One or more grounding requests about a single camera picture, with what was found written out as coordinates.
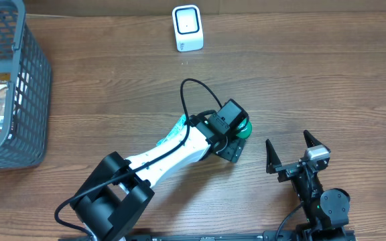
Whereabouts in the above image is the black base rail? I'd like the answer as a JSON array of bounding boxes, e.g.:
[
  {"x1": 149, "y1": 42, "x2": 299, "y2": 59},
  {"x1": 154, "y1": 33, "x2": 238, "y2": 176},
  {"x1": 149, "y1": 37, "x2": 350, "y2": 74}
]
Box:
[{"x1": 58, "y1": 228, "x2": 357, "y2": 241}]

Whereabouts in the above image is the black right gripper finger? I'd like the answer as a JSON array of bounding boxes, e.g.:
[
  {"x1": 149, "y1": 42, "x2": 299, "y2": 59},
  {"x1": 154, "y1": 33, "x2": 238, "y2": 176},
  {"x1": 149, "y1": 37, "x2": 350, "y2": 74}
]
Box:
[
  {"x1": 303, "y1": 130, "x2": 322, "y2": 148},
  {"x1": 265, "y1": 139, "x2": 282, "y2": 174}
]

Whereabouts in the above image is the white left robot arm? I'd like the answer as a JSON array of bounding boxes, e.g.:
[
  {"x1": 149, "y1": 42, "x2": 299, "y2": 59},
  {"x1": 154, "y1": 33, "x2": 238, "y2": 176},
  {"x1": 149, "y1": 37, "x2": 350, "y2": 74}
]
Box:
[{"x1": 70, "y1": 99, "x2": 249, "y2": 240}]

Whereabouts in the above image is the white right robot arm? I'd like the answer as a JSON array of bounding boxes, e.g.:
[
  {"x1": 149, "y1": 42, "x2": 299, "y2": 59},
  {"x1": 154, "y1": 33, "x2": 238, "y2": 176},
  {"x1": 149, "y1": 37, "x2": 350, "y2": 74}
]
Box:
[{"x1": 265, "y1": 130, "x2": 355, "y2": 240}]

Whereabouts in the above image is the grey plastic mesh basket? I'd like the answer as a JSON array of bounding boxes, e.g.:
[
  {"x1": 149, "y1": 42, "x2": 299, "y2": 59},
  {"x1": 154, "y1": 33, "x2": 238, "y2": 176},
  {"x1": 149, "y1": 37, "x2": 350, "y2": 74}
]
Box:
[{"x1": 0, "y1": 0, "x2": 53, "y2": 169}]

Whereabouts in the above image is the green lid jar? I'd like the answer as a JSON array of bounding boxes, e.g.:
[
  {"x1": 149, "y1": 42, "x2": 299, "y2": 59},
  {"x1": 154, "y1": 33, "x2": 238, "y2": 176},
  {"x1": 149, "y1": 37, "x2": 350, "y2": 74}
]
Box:
[{"x1": 236, "y1": 119, "x2": 253, "y2": 139}]

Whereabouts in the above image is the white barcode scanner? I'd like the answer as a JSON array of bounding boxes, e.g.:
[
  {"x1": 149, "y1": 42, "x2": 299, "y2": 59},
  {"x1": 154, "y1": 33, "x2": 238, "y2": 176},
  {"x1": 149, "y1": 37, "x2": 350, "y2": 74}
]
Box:
[{"x1": 172, "y1": 5, "x2": 204, "y2": 52}]

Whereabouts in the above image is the teal snack packet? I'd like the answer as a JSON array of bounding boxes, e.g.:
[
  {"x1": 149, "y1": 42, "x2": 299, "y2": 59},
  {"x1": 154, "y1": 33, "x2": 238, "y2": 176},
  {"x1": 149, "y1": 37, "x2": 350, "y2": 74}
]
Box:
[{"x1": 156, "y1": 114, "x2": 186, "y2": 147}]

